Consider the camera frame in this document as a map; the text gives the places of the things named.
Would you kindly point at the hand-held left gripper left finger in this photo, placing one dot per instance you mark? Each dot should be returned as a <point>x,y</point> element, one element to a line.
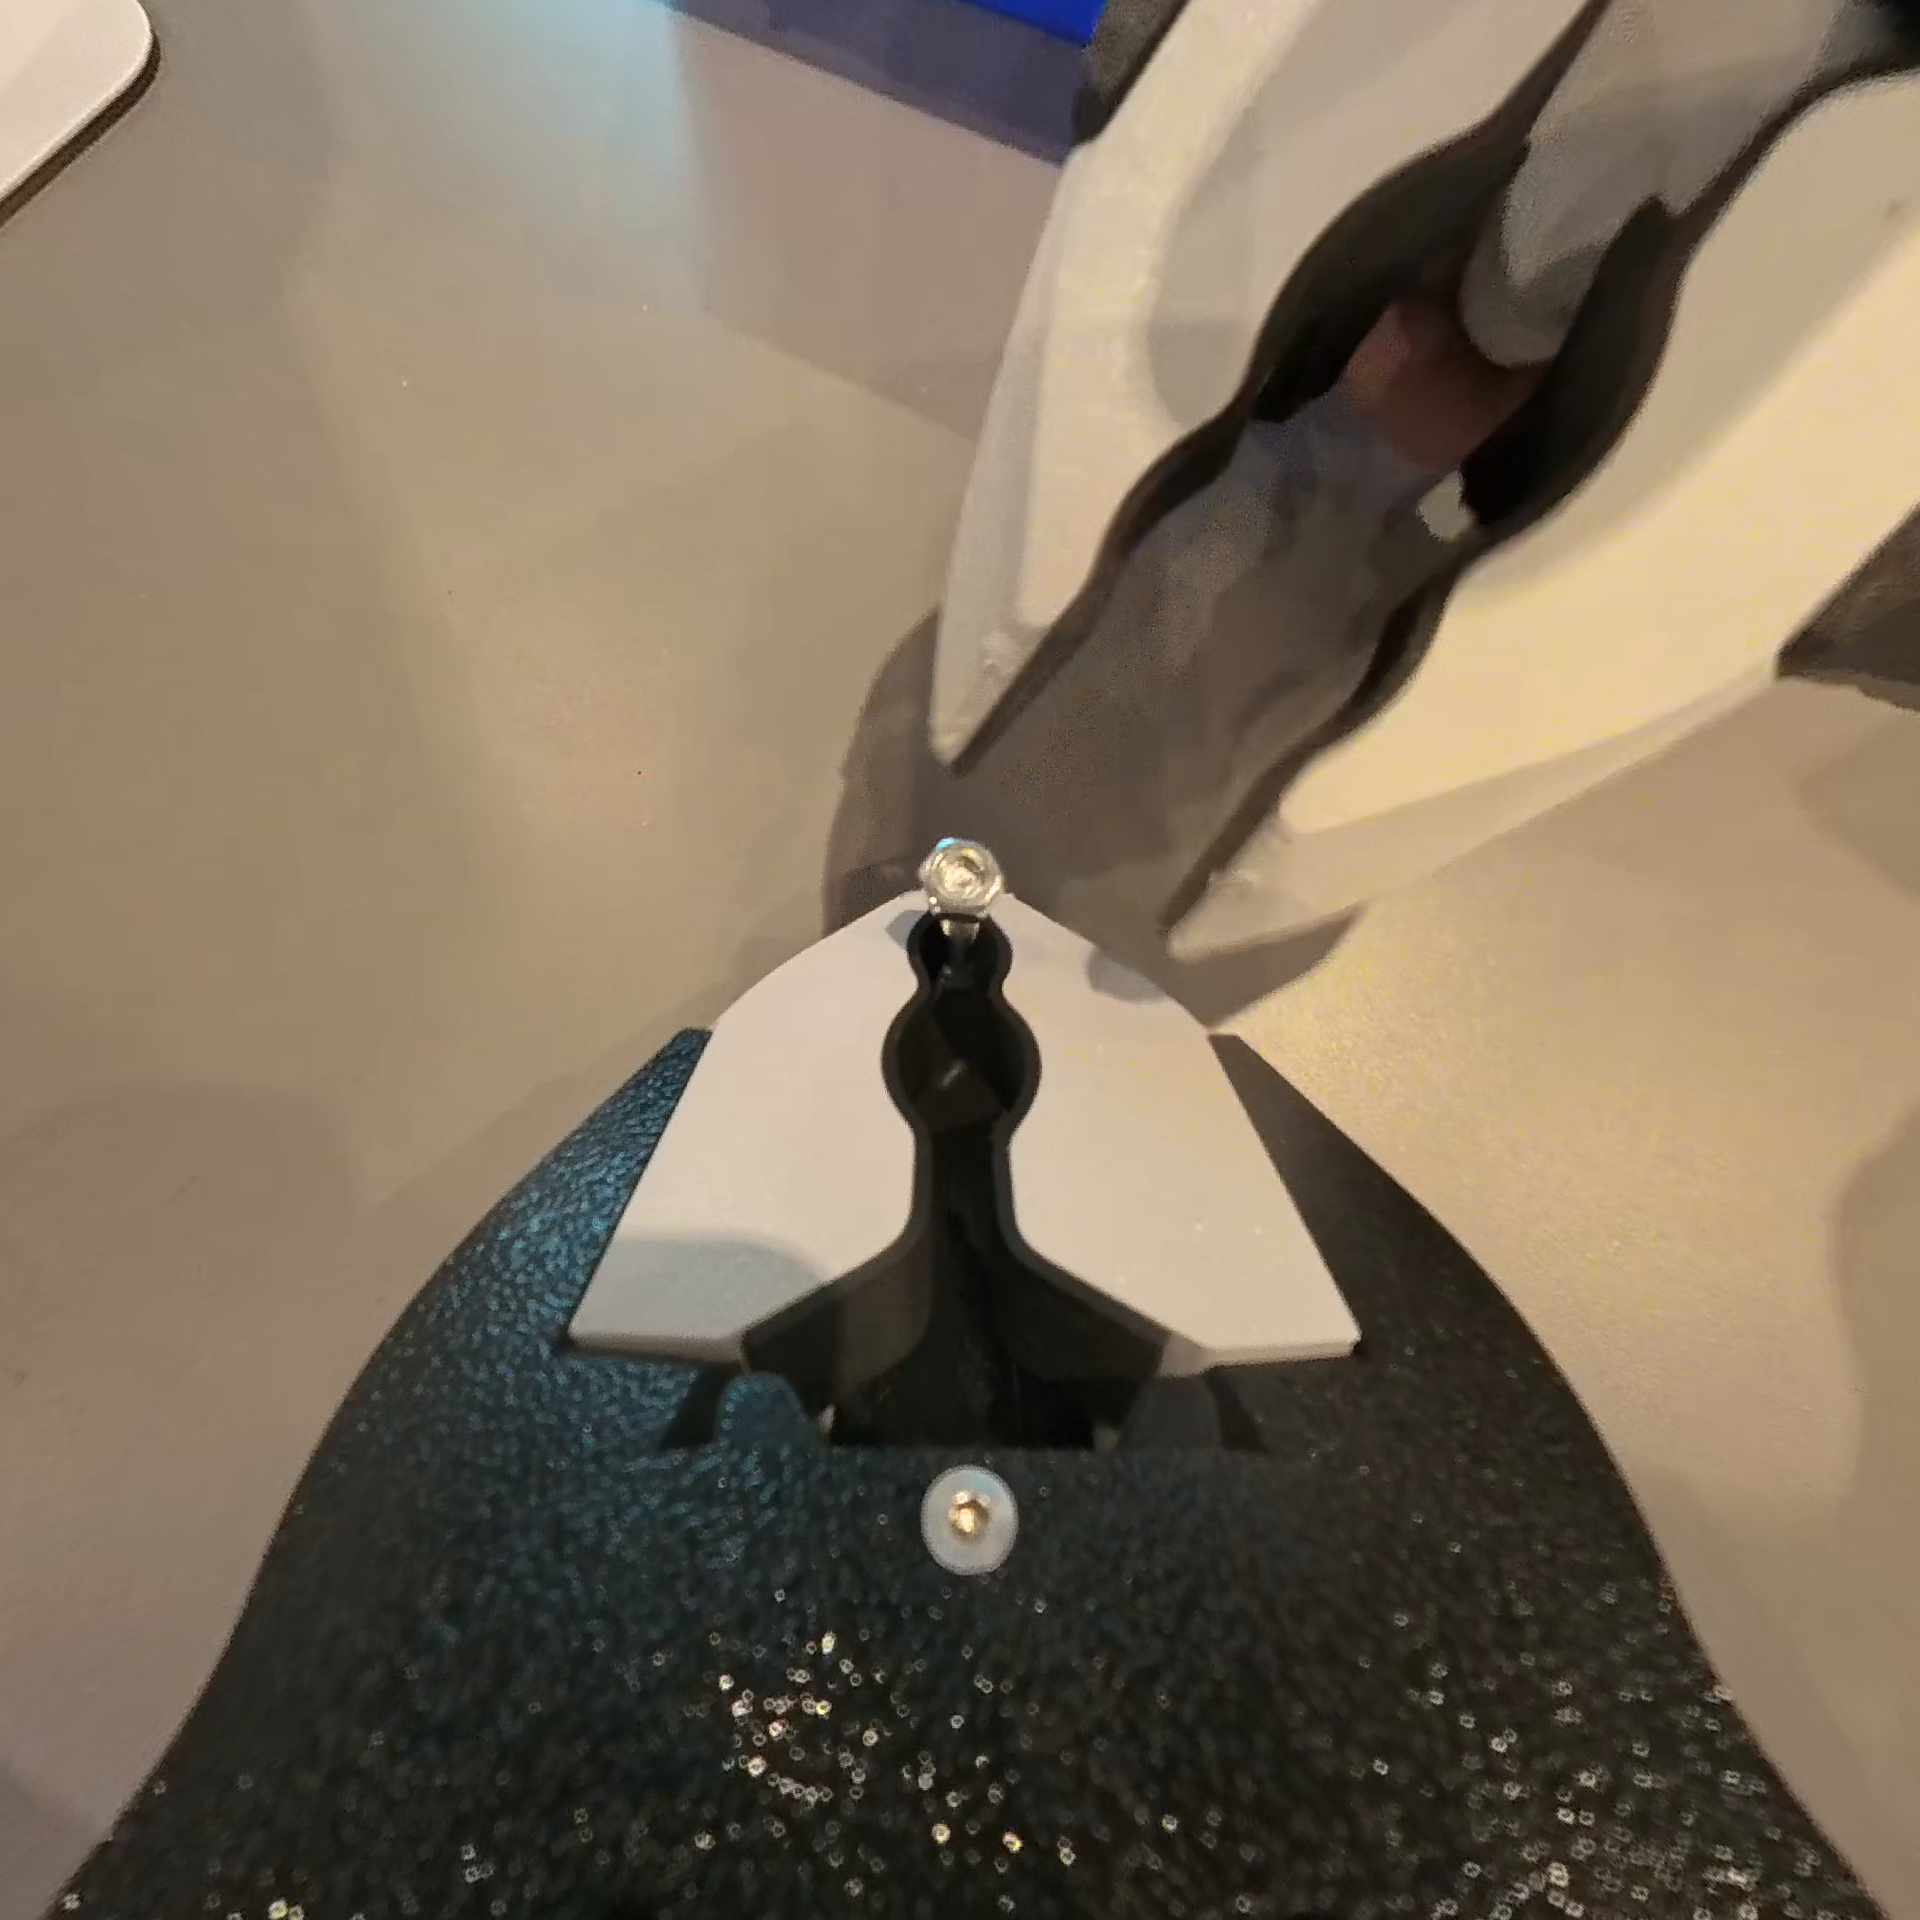
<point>751,1171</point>

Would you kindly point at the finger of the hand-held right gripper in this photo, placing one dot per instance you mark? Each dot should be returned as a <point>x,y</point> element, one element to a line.
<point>1140,300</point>
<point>1621,675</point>

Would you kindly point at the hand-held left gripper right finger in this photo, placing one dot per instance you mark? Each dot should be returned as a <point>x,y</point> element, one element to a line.
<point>1170,1185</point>

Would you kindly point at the silver hex nut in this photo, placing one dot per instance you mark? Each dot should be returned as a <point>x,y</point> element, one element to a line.
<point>942,885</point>

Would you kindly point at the blue plastic bin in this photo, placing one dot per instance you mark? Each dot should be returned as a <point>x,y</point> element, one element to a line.
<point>901,44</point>

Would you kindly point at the person's right hand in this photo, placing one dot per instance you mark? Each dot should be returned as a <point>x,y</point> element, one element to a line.
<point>1425,375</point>

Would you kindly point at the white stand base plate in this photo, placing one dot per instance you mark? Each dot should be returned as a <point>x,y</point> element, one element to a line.
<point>61,75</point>

